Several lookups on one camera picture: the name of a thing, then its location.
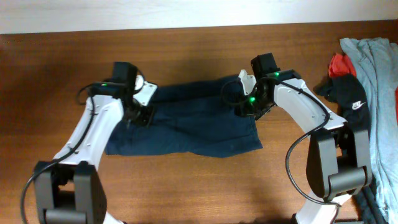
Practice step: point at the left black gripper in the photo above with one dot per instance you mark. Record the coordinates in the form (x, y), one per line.
(145, 119)

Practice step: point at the black nike garment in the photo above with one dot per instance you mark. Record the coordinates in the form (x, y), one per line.
(348, 93)

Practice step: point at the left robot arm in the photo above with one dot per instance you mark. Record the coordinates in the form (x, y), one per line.
(68, 188)

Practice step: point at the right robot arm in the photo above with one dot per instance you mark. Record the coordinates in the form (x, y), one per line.
(338, 161)

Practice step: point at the light grey t-shirt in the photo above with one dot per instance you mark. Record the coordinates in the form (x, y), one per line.
(375, 62)

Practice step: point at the red garment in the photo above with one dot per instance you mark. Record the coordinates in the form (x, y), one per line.
(340, 65)

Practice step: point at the navy blue shorts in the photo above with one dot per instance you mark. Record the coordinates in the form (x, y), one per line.
(189, 117)

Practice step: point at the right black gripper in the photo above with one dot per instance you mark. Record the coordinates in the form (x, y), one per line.
(245, 111)

